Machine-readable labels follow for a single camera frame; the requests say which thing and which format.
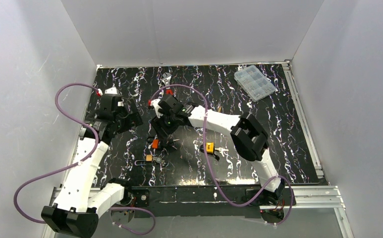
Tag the yellow padlock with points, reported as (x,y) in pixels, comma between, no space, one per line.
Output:
(209,147)

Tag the orange black padlock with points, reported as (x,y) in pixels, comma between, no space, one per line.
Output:
(154,143)

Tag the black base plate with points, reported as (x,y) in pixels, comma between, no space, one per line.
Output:
(194,201)

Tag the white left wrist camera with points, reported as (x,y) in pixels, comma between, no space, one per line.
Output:
(109,91)

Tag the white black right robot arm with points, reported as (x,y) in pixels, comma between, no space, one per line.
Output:
(250,140)

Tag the clear plastic screw box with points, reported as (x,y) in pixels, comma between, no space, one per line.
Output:
(254,83)

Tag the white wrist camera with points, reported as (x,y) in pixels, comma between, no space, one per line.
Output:
(109,91)
(154,105)

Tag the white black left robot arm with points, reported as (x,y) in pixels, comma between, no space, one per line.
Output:
(74,212)

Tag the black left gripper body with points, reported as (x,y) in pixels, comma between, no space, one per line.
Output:
(132,116)

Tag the long shackle orange padlock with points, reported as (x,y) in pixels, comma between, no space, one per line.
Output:
(147,159)

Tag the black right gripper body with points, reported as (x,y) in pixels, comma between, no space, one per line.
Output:
(164,134)

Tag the silver keys on ring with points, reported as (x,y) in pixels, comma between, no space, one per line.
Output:
(221,150)

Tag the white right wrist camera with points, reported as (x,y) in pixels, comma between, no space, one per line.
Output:
(154,105)

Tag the black head keys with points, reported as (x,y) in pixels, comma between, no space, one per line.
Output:
(171,143)

